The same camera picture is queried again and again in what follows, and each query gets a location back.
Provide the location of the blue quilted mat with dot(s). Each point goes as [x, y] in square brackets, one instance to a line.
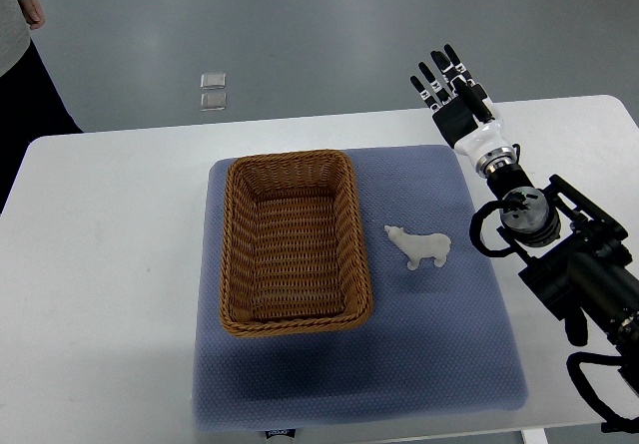
[438, 341]

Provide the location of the brown wicker basket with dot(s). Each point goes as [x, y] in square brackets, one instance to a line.
[293, 255]

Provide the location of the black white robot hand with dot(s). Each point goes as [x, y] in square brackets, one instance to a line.
[464, 114]

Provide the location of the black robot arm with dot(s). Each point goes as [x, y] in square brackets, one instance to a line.
[575, 264]

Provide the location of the upper metal floor plate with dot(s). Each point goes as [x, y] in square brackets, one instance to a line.
[213, 80]

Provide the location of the lower metal floor plate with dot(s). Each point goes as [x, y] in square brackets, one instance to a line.
[213, 101]

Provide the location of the white bear figurine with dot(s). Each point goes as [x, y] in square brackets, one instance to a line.
[416, 247]

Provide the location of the metal floor plate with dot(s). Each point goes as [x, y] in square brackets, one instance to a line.
[213, 101]
[213, 80]

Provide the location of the person in grey sweater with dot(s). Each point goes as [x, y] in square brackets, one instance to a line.
[28, 95]

